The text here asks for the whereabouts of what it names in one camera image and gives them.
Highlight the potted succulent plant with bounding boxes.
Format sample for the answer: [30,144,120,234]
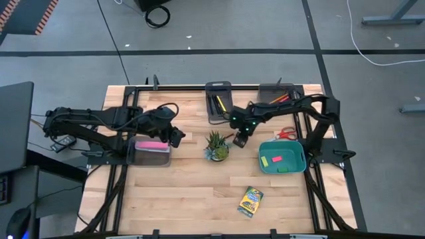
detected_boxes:
[203,130,234,163]

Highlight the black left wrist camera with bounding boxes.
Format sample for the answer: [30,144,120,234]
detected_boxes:
[155,106,177,122]

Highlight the yellow green crayon box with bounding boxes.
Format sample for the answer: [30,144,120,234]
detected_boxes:
[236,186,264,218]

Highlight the grey translucent plastic bin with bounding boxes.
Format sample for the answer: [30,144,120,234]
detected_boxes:
[126,134,173,167]
[205,81,233,125]
[258,82,297,106]

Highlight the black computer mouse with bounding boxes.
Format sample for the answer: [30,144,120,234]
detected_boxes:
[5,207,33,239]

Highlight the dark grey desk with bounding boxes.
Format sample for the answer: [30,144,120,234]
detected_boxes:
[0,165,41,239]

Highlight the black coiled cable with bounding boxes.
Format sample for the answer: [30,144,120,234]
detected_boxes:
[145,5,171,29]

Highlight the black right camera cable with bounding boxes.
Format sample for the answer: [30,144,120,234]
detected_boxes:
[208,112,233,126]

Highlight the black power adapter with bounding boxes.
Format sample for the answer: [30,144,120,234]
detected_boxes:
[50,135,78,154]

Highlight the black table frame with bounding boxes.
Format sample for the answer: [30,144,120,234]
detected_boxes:
[74,74,358,239]

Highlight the grey table foot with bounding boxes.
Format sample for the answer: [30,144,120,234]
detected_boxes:
[399,104,425,115]

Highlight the black box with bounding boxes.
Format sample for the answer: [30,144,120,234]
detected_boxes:
[133,0,172,13]

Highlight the black left camera cable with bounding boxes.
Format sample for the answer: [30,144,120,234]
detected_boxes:
[88,102,181,131]

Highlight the teal plastic bin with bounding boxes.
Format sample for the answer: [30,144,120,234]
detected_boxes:
[258,140,307,175]

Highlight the red scissors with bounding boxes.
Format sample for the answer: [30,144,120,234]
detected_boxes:
[274,126,298,142]

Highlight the black mat orange striped edge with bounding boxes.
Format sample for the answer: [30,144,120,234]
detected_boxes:
[0,0,60,36]

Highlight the thin black floor cable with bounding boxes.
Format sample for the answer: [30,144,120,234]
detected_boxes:
[96,0,131,86]

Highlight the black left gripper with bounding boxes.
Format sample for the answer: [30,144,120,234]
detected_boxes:
[135,106,186,149]

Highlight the grey table leg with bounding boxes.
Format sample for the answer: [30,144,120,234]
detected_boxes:
[361,0,425,27]

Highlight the black camera cable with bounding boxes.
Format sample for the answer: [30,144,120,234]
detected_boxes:
[88,102,181,131]
[208,112,233,126]

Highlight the yellow highlighter pen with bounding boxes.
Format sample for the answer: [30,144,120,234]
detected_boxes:
[216,95,228,113]

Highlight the pink marker bar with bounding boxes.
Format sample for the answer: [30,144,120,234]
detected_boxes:
[134,140,171,153]

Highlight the white floor cable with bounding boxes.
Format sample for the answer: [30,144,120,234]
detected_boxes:
[347,0,425,66]

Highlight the orange pencil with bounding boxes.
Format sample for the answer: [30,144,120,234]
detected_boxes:
[268,94,289,105]

